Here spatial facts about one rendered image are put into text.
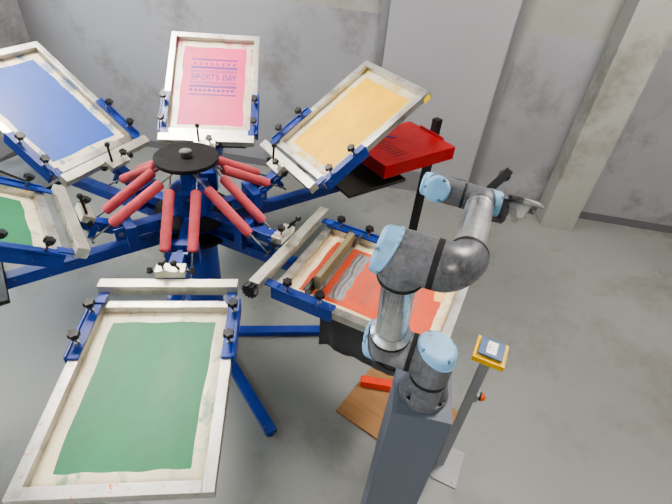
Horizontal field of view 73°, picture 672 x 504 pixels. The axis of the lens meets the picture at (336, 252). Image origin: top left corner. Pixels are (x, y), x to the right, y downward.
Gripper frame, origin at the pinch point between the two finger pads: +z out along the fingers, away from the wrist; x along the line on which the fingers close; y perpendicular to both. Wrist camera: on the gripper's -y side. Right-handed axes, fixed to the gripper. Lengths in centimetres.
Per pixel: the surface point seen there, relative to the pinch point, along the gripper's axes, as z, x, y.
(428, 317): -20, -60, 48
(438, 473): 11, -108, 131
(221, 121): -180, -117, -19
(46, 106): -252, -60, 9
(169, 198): -149, -42, 35
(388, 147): -78, -147, -38
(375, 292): -46, -64, 46
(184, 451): -79, 12, 107
